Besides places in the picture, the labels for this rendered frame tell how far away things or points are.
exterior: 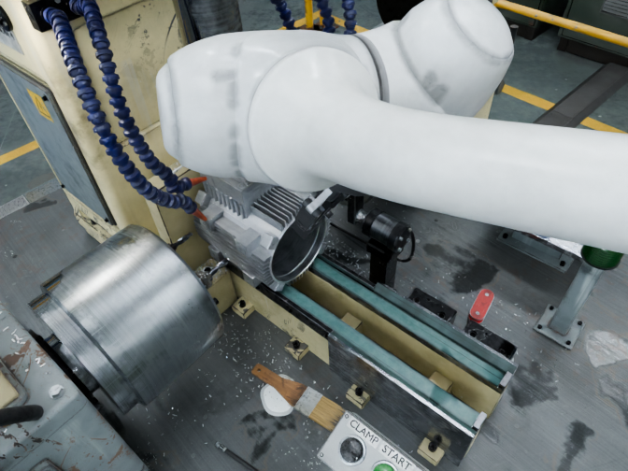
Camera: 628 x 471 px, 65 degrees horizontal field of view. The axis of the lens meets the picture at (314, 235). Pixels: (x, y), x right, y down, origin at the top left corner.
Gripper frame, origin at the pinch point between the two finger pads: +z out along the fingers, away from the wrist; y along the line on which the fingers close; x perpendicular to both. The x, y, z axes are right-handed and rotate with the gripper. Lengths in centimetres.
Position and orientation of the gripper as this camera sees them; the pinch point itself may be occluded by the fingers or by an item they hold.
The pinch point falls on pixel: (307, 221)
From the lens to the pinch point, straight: 74.4
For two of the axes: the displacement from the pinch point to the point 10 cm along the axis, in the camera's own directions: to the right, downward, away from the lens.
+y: -6.5, 5.8, -4.9
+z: -3.4, 3.6, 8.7
